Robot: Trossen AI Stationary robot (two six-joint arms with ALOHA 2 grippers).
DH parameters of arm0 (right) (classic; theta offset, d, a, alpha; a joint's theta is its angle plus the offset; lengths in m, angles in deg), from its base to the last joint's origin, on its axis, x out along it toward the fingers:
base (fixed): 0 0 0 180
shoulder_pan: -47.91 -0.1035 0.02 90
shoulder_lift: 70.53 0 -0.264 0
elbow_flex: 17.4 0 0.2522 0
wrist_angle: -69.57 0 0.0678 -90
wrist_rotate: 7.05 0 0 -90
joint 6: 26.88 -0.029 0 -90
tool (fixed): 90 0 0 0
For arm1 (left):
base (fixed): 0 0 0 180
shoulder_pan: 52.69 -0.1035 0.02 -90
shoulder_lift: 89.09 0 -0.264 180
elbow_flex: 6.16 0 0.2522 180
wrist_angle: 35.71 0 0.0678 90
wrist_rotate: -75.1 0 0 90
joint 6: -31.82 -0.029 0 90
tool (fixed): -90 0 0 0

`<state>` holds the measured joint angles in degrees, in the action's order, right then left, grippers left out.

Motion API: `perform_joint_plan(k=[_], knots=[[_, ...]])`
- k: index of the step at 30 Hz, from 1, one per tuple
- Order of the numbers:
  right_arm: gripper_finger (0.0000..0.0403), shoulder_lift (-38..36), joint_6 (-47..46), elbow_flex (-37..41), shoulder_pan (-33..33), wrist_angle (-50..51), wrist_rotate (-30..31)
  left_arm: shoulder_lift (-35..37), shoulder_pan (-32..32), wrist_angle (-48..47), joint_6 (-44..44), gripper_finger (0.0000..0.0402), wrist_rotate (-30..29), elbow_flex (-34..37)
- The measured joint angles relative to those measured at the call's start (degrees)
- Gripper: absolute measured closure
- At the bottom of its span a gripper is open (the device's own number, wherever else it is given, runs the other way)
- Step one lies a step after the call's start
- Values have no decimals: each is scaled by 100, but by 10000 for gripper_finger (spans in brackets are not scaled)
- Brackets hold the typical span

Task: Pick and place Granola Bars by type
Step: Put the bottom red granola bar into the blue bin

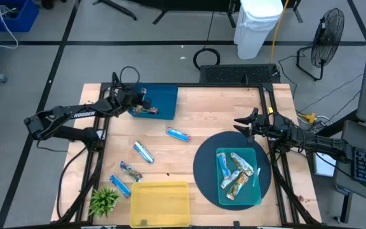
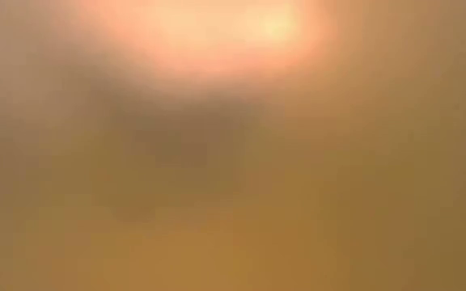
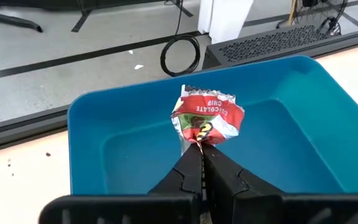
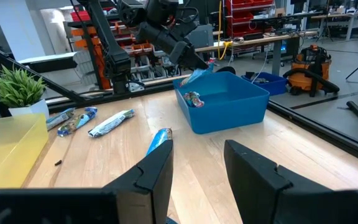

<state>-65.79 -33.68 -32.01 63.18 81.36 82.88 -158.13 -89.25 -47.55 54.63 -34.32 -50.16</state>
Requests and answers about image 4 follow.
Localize blue floor crate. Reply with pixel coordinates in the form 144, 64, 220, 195
240, 72, 289, 97

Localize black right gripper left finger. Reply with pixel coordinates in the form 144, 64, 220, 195
0, 139, 175, 224

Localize green plant in white pot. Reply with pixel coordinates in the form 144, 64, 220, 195
0, 64, 50, 119

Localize white desk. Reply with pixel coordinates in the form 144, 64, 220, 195
309, 11, 358, 43

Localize blue plastic bin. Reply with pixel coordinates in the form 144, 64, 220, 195
172, 71, 271, 136

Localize snack packets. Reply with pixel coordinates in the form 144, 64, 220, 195
45, 107, 76, 131

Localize red green granola bar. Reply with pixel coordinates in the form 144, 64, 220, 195
183, 91, 205, 109

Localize grey box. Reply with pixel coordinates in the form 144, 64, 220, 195
186, 24, 214, 49

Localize wooden workbench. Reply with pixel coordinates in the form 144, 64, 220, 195
193, 30, 319, 77

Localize white cable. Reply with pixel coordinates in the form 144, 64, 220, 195
249, 46, 272, 84

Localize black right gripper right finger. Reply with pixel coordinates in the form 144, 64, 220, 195
224, 139, 358, 224

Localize translucent yellow plastic bin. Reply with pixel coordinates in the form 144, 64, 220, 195
0, 113, 50, 194

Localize orange parts bin rack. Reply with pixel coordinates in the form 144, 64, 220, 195
67, 9, 183, 91

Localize yellow cable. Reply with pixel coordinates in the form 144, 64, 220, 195
216, 0, 234, 61

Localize red shelving rack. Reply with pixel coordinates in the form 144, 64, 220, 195
224, 0, 275, 40

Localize white blue snack packet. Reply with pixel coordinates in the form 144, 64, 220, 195
88, 108, 135, 138

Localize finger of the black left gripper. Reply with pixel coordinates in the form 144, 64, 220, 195
188, 46, 210, 71
178, 58, 198, 70

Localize orange shop vacuum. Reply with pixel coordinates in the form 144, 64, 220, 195
282, 44, 341, 98

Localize blue granola bar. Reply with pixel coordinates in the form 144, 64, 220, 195
145, 127, 173, 157
180, 63, 214, 88
57, 106, 99, 138

